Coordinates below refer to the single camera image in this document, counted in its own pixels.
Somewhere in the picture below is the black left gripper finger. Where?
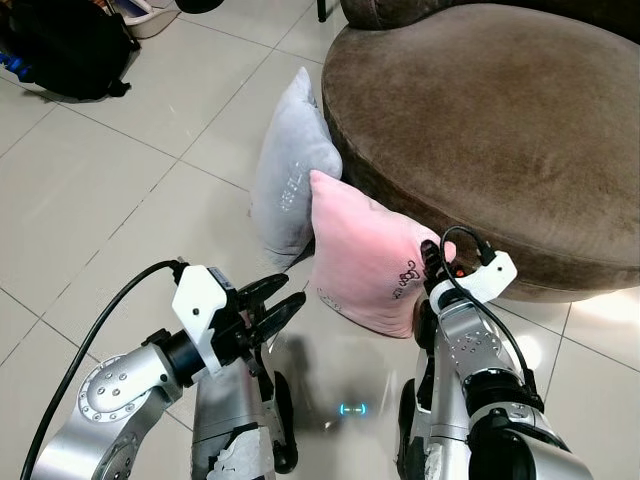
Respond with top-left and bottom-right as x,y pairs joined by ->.
251,291 -> 308,342
238,274 -> 292,305

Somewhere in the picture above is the pink pillow with black print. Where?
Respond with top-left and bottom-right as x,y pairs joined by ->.
308,170 -> 457,339

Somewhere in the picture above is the grey pillow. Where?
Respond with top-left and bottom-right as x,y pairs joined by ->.
250,67 -> 344,271

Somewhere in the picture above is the brown velvet round sofa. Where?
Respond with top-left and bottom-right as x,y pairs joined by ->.
322,0 -> 640,304

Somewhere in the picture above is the silver left robot leg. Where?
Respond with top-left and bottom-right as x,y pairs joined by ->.
189,342 -> 300,480

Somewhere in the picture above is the silver robot leg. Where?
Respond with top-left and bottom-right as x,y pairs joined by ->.
395,378 -> 443,480
189,342 -> 300,480

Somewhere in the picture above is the silver right robot leg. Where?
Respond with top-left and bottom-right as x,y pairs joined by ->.
395,378 -> 443,480

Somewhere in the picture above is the beige storage basket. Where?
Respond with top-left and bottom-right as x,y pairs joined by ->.
108,0 -> 184,39

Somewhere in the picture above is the black backpack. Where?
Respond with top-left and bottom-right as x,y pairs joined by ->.
0,0 -> 142,101

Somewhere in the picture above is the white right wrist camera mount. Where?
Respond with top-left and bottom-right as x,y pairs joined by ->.
450,249 -> 519,306

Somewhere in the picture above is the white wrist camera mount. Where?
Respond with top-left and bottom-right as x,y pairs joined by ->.
171,264 -> 238,377
450,249 -> 519,306

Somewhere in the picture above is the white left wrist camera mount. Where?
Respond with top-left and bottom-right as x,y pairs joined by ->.
171,264 -> 238,377

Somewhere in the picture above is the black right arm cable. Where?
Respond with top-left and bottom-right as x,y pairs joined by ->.
438,226 -> 532,401

